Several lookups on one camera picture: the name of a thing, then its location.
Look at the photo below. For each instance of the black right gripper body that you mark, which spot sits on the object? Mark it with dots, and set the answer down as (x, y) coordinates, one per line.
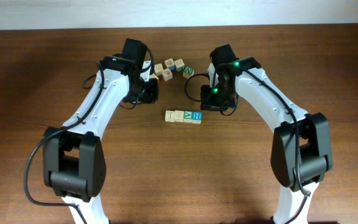
(215, 97)

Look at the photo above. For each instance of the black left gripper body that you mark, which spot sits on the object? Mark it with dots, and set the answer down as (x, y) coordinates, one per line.
(145, 91)

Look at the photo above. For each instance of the blue H wooden block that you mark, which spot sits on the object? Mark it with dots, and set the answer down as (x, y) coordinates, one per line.
(197, 117)

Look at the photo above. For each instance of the red E wooden block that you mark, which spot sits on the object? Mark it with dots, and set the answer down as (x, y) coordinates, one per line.
(179, 116)

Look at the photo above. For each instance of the plain T wooden block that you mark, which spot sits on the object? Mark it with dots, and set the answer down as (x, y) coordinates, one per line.
(169, 116)

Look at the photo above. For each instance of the green V wooden block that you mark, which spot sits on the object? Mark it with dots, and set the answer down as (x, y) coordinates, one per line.
(187, 117)

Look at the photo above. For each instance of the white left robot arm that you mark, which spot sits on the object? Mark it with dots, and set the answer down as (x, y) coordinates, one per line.
(73, 158)

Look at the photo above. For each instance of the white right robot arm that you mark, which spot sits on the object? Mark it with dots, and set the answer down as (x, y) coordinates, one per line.
(301, 150)

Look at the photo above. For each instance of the red Y wooden block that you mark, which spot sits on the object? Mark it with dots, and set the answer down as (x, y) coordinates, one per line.
(154, 77)

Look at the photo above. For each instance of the plain snake wooden block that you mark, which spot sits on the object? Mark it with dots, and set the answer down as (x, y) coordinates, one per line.
(167, 74)

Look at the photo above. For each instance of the blue D wooden block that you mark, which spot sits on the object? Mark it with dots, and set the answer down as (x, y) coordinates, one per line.
(169, 63)

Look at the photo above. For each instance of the green N wooden block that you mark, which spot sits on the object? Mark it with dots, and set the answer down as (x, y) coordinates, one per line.
(188, 72)

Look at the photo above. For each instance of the green-sided rear wooden block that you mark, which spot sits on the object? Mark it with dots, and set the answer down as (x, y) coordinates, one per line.
(179, 65)

